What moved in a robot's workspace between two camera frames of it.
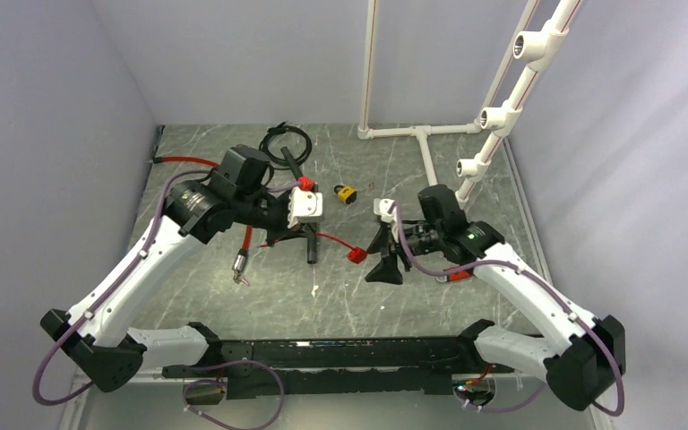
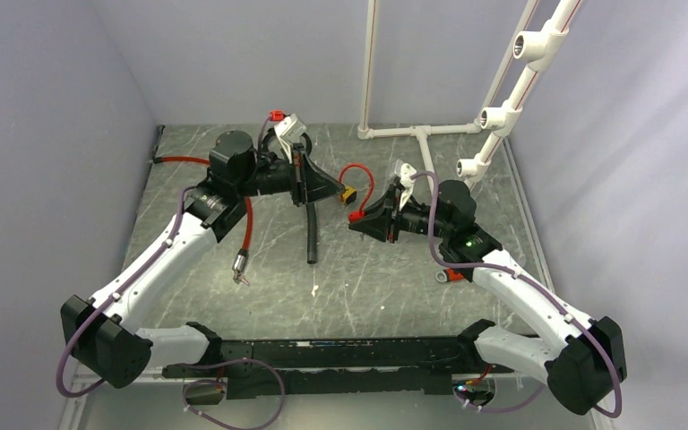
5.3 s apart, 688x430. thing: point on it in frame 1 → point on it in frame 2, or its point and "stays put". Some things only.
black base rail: [352, 366] stays put
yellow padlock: [346, 193] stays put
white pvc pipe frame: [532, 48] stays put
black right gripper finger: [381, 239] → [389, 208]
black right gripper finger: [388, 270] → [379, 224]
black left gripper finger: [274, 236] → [309, 181]
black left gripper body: [263, 211] → [274, 176]
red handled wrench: [455, 276] stays put
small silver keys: [237, 278] stays put
